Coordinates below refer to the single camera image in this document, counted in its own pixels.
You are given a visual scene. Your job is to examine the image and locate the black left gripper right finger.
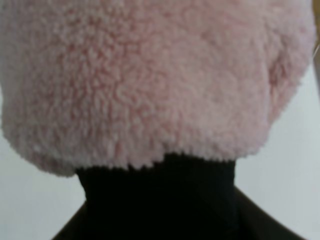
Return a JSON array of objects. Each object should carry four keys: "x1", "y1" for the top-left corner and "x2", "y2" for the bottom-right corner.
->
[{"x1": 163, "y1": 154, "x2": 293, "y2": 240}]

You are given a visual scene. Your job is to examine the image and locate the pink fluffy towel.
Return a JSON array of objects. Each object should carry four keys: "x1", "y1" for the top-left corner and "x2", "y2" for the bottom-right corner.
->
[{"x1": 0, "y1": 0, "x2": 316, "y2": 177}]

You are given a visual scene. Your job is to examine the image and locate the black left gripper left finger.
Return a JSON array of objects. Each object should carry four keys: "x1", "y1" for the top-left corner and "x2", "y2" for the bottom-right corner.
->
[{"x1": 54, "y1": 163, "x2": 160, "y2": 240}]

